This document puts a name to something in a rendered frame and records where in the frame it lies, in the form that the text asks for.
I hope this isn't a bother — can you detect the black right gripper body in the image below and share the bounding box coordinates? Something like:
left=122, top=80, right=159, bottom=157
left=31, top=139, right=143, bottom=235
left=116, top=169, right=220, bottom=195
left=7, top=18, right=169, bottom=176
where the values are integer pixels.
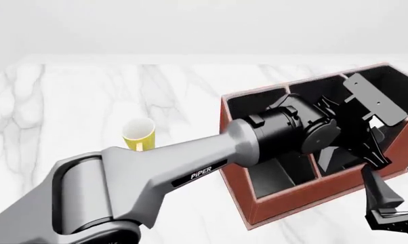
left=364, top=207, right=408, bottom=244

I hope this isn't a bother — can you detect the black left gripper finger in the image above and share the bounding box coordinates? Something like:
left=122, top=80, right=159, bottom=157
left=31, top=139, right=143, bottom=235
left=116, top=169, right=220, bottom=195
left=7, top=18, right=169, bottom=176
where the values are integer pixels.
left=357, top=124, right=393, bottom=171

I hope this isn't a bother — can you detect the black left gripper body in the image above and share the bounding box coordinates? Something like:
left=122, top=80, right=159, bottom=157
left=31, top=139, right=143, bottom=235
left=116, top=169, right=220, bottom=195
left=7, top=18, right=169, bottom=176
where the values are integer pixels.
left=332, top=100, right=375, bottom=150

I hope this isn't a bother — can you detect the red-brown desk caddy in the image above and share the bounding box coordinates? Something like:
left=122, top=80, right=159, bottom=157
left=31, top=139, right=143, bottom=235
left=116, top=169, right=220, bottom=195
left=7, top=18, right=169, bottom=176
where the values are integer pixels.
left=219, top=62, right=408, bottom=232

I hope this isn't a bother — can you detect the small flat plate on stalk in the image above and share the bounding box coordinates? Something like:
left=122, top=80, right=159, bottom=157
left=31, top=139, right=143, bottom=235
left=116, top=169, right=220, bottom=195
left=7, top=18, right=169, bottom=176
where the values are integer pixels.
left=342, top=73, right=407, bottom=127

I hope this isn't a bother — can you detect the yellow mug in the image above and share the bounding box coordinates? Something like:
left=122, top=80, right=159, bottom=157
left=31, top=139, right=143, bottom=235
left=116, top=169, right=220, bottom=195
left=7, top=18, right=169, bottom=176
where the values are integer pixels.
left=121, top=117, right=156, bottom=153

